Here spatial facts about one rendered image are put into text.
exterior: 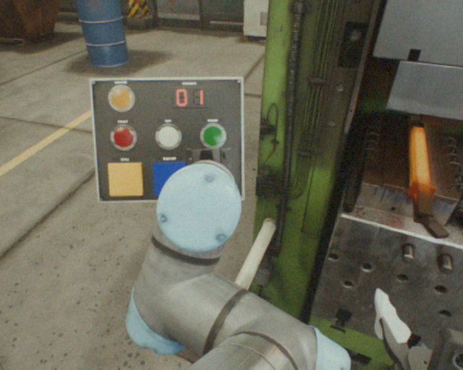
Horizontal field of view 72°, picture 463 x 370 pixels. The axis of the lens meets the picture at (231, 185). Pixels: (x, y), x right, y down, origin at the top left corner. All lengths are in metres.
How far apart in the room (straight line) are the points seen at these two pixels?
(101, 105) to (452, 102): 0.71
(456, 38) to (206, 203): 0.55
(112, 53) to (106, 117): 4.36
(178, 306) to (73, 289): 1.62
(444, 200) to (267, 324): 0.63
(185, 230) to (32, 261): 1.91
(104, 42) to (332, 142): 4.42
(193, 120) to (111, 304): 1.25
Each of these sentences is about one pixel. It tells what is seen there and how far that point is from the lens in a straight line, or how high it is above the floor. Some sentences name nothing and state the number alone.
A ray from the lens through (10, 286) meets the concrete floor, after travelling 2.10.
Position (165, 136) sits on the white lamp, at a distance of 0.73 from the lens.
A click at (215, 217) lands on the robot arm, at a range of 0.28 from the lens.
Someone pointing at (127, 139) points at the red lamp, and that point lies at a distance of 0.75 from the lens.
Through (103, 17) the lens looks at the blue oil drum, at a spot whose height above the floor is 0.65.
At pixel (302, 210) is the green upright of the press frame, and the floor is 0.72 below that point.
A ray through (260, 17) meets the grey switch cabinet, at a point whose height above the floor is 0.41.
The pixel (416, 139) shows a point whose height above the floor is 1.01.
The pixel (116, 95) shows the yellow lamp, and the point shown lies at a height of 1.17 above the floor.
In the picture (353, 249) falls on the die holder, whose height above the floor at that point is 0.82.
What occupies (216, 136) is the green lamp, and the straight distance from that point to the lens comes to 0.72.
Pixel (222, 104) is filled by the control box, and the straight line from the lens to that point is 0.73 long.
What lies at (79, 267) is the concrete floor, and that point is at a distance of 2.01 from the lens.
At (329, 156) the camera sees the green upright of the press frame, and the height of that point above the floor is 0.94.
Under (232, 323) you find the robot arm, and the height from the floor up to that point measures 1.18.
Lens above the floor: 1.44
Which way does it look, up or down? 38 degrees down
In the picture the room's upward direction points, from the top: straight up
